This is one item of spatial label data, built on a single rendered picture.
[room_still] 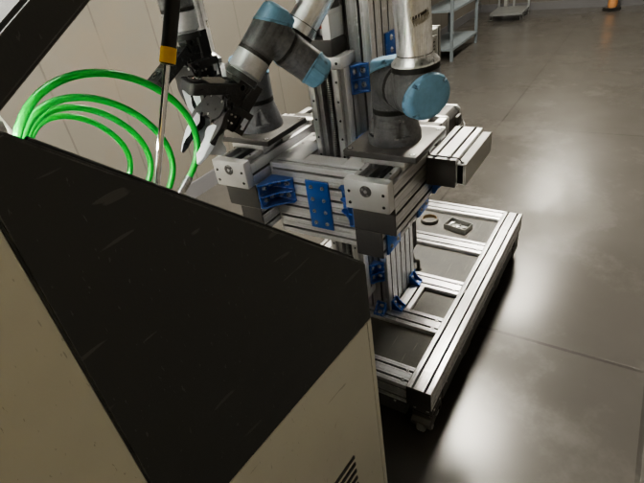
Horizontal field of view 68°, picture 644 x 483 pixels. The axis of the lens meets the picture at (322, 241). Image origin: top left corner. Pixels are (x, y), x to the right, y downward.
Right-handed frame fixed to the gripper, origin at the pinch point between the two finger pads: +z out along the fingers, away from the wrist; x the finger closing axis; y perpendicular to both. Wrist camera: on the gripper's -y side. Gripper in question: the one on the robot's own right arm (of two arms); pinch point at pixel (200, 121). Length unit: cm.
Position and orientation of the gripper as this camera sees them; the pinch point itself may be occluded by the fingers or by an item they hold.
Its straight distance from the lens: 125.1
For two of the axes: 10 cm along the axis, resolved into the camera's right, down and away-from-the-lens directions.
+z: 1.3, 8.3, 5.3
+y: 5.8, -5.0, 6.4
